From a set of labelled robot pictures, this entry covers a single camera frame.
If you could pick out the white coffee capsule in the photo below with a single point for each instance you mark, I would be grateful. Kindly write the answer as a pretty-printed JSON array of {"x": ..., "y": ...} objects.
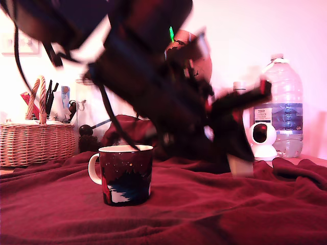
[{"x": 241, "y": 168}]

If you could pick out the slim white bottle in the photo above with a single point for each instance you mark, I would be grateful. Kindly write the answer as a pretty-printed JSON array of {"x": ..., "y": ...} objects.
[{"x": 239, "y": 85}]

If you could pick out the cork globe on stand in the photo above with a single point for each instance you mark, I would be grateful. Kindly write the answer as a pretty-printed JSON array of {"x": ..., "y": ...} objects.
[{"x": 207, "y": 67}]

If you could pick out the black kitchen utensil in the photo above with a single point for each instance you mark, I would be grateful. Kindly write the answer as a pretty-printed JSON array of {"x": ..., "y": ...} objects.
[
  {"x": 54, "y": 92},
  {"x": 48, "y": 97}
]

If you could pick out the clear plastic storage container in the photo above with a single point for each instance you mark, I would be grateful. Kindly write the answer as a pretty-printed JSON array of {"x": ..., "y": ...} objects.
[{"x": 87, "y": 107}]

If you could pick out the dark red fleece blanket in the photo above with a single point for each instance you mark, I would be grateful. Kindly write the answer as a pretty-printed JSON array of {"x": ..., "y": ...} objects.
[{"x": 204, "y": 217}]

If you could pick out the small white round camera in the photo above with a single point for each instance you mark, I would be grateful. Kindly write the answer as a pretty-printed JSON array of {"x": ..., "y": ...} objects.
[{"x": 267, "y": 150}]

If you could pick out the white wall light switch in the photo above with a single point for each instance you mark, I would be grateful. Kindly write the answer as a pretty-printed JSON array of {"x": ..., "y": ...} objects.
[{"x": 28, "y": 47}]

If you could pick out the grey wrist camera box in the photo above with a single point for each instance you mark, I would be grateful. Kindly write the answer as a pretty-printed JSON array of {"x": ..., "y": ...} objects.
[{"x": 200, "y": 47}]

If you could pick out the night sky print mug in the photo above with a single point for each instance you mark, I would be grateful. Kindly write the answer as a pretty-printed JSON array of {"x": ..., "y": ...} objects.
[{"x": 127, "y": 178}]

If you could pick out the large clear water bottle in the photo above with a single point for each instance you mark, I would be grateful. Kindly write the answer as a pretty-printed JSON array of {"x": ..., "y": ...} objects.
[{"x": 283, "y": 89}]

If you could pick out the red packet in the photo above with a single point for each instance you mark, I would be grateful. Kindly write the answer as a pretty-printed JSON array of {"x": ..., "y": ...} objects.
[{"x": 25, "y": 98}]

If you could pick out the blue and white carton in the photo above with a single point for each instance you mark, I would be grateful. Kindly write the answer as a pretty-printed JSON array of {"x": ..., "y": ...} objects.
[{"x": 65, "y": 95}]

